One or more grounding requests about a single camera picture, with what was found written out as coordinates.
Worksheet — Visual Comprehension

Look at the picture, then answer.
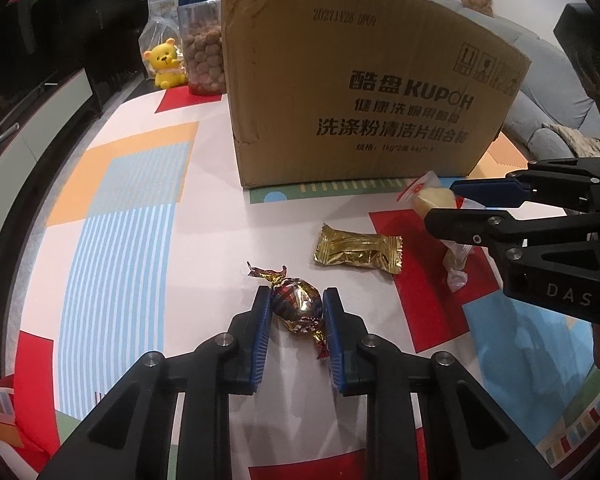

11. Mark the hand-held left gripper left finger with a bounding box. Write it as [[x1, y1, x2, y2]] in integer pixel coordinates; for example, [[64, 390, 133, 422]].
[[37, 286, 273, 480]]

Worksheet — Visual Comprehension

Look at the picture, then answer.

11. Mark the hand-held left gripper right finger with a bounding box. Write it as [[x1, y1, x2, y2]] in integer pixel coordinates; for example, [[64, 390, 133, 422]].
[[321, 287, 573, 480]]

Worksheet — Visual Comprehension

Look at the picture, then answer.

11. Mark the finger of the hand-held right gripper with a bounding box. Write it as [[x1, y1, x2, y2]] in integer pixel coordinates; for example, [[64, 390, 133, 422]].
[[449, 157, 600, 211], [424, 207, 600, 266]]

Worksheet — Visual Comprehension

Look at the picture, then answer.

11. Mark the clear cake slice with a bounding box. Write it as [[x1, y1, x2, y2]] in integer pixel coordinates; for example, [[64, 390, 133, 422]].
[[397, 170, 487, 293]]

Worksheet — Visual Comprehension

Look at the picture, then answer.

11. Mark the twisted foil candy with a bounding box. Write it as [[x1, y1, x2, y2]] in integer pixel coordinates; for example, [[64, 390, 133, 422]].
[[246, 261, 332, 361]]

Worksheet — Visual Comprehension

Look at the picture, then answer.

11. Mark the brown cardboard box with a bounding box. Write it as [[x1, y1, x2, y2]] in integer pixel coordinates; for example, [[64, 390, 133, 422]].
[[220, 0, 533, 190]]

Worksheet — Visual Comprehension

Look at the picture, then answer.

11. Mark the gold foil snack packet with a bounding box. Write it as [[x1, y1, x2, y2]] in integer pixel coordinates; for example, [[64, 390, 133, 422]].
[[314, 223, 405, 275]]

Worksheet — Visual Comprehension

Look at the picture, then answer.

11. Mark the beige jacket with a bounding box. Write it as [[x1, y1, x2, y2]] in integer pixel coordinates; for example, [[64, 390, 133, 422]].
[[540, 124, 600, 161]]

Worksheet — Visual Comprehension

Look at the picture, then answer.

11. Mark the grey sofa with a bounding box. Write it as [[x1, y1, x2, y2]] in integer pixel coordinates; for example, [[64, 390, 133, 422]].
[[380, 0, 600, 181]]

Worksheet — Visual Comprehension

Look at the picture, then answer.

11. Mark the brown teddy bear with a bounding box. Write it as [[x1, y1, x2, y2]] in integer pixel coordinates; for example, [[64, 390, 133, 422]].
[[459, 0, 496, 17]]

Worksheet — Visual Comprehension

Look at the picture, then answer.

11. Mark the clear jar of brown nuts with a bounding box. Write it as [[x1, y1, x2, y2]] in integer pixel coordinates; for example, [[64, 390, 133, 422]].
[[177, 0, 228, 97]]

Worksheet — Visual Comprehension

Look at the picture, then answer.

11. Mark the yellow bear figurine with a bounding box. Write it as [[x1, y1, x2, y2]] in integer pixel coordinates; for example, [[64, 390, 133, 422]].
[[144, 37, 188, 90]]

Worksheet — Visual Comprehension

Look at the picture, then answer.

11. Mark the grey television cabinet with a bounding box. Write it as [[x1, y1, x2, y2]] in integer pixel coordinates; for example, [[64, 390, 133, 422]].
[[0, 67, 106, 311]]

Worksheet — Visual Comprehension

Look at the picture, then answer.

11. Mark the clear bag of nuts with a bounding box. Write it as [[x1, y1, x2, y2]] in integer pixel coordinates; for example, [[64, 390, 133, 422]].
[[139, 0, 186, 78]]

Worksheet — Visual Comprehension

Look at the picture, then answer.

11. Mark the black piano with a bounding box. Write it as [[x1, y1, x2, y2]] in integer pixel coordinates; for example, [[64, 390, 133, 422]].
[[30, 0, 151, 106]]

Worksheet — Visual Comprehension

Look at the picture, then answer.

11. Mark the black television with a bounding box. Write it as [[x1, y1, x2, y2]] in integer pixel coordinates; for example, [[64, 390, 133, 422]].
[[0, 2, 63, 131]]

